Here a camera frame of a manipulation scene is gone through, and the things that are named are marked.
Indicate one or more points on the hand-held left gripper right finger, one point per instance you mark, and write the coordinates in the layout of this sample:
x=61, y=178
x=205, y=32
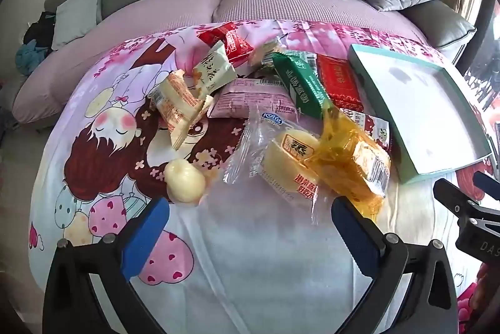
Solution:
x=351, y=236

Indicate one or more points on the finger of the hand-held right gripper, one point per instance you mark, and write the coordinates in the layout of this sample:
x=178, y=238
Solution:
x=488, y=183
x=449, y=193

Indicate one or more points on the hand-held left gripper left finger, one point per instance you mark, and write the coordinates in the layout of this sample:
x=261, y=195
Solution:
x=145, y=236

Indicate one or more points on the small pale yellow bun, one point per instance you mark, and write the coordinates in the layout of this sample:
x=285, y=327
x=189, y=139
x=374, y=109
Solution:
x=183, y=181

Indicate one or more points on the orange cake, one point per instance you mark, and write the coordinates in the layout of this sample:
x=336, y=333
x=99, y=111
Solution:
x=351, y=162

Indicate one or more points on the teal shallow box tray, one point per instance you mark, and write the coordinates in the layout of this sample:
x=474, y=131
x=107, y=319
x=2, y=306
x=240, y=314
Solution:
x=422, y=111

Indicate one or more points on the red and white biscuit packet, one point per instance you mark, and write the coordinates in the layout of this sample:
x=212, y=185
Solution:
x=371, y=125

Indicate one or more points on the clear steamed cake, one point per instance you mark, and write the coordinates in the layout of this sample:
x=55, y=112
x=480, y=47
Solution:
x=281, y=158

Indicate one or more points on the orange and white bread packet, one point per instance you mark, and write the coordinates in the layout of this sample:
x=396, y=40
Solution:
x=175, y=103

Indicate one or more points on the red gold-framed snack packet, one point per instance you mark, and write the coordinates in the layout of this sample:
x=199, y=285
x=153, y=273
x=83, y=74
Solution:
x=340, y=80

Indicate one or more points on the green biscuit packet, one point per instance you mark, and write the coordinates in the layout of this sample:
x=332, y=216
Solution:
x=300, y=84

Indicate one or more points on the pink snack packet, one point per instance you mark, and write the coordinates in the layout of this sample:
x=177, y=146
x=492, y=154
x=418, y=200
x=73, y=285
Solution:
x=250, y=99

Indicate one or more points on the cream printed snack packet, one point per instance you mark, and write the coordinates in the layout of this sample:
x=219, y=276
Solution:
x=213, y=72

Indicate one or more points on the small pale clear snack packet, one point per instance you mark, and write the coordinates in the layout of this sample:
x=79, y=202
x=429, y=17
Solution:
x=265, y=51

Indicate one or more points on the plain red snack packet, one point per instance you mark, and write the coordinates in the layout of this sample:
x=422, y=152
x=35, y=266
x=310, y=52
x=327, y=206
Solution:
x=230, y=39

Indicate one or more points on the printed cartoon blanket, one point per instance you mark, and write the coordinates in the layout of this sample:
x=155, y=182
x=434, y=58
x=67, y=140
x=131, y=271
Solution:
x=254, y=259

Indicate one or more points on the teal cloth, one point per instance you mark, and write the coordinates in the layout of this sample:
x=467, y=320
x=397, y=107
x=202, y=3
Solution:
x=31, y=58

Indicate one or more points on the light grey cushion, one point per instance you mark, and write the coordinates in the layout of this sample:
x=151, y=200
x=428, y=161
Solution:
x=76, y=17

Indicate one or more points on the dark clothes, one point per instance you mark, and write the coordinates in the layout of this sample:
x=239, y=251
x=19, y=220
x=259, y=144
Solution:
x=39, y=29

